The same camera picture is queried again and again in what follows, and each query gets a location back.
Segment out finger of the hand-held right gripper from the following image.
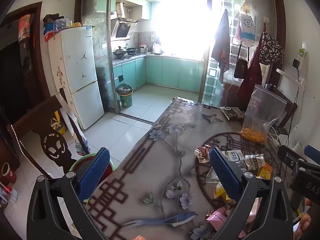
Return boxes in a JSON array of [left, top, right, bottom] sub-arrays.
[[277, 144, 309, 174], [303, 144, 320, 167]]

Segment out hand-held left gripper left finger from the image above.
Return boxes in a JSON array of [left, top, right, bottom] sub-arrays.
[[26, 147, 112, 240]]

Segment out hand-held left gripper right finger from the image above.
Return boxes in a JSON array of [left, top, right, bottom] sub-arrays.
[[209, 147, 295, 240]]

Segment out red basin with green rim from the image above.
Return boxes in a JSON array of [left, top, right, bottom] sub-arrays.
[[69, 153, 115, 203]]

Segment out printed paper cup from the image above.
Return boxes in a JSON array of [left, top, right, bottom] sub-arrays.
[[244, 154, 266, 172]]

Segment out black shoulder bag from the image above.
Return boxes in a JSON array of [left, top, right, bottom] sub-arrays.
[[234, 44, 249, 79]]

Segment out green trash bin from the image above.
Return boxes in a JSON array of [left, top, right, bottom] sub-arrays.
[[115, 83, 134, 108]]

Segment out person's right hand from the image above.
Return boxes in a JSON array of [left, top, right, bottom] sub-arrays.
[[292, 198, 315, 240]]

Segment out clear plastic wrapper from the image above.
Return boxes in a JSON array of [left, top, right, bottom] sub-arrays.
[[205, 165, 222, 183]]

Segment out white cylindrical cup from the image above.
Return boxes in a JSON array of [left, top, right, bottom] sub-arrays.
[[291, 140, 305, 155]]

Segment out small yellow wrapper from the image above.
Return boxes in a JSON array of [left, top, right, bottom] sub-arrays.
[[213, 182, 237, 204]]

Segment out green white milk carton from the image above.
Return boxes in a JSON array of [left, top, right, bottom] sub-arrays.
[[222, 149, 244, 164]]

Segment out plastic bottle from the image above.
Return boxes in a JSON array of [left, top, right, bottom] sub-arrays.
[[75, 140, 89, 157]]

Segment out crumpled pink silver wrapper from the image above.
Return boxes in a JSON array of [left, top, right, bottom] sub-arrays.
[[194, 144, 211, 163]]

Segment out pink foil wrapper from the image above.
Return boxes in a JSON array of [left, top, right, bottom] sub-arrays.
[[205, 206, 234, 230]]

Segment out plastic bag of orange snacks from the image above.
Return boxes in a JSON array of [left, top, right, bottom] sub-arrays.
[[239, 85, 288, 145]]

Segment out carved dark wooden chair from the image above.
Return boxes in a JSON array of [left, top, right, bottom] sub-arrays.
[[6, 95, 80, 180]]

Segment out white leaning board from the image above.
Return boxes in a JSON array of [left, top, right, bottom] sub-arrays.
[[59, 87, 90, 155]]

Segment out yellow box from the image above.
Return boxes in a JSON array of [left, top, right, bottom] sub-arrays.
[[51, 111, 67, 135]]

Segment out dark snack packet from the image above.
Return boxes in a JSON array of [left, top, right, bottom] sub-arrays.
[[219, 106, 247, 122]]

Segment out white desk lamp base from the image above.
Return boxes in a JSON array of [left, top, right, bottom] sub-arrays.
[[275, 68, 307, 90]]

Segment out dark red hanging cloth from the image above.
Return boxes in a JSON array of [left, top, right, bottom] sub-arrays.
[[237, 34, 263, 102]]

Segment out red round container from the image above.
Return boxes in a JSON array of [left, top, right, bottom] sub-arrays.
[[0, 161, 17, 184]]

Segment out white refrigerator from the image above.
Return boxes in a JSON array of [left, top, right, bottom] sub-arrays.
[[47, 26, 105, 130]]

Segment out black white patterned bag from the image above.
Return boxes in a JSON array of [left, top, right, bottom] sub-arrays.
[[259, 24, 285, 66]]

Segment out teal kitchen base cabinets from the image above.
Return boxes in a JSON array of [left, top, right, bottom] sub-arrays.
[[111, 55, 204, 93]]

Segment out black wok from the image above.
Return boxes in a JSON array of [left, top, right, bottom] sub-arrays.
[[112, 46, 129, 57]]

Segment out blue red hanging apron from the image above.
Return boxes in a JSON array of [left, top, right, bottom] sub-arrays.
[[211, 9, 230, 85]]

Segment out dark wooden door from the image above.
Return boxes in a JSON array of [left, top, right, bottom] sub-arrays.
[[0, 2, 50, 130]]

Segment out white blue hanging bag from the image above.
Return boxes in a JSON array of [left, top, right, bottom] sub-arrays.
[[235, 4, 257, 47]]

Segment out range hood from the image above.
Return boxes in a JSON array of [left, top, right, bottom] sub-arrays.
[[110, 17, 138, 40]]

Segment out clear plastic storage box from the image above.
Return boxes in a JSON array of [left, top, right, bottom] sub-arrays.
[[53, 17, 69, 33]]

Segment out black cloth bundle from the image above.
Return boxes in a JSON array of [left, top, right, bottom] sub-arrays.
[[43, 14, 60, 27]]

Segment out red door hanging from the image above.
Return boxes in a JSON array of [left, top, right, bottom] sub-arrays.
[[18, 14, 34, 43]]

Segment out white charger with cable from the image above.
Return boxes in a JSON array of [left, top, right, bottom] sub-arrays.
[[267, 125, 283, 148]]

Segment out black cable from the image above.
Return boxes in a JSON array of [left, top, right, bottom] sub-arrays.
[[285, 59, 301, 150]]

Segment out white bead chain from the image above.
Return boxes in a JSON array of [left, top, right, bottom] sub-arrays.
[[10, 124, 28, 158]]

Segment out white green wall plug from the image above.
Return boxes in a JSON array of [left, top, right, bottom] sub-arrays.
[[299, 41, 308, 59]]

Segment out metal exhaust duct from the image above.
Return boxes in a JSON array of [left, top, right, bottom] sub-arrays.
[[115, 2, 125, 18]]

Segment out teal wall cabinets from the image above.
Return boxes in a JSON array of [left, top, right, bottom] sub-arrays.
[[96, 0, 153, 22]]

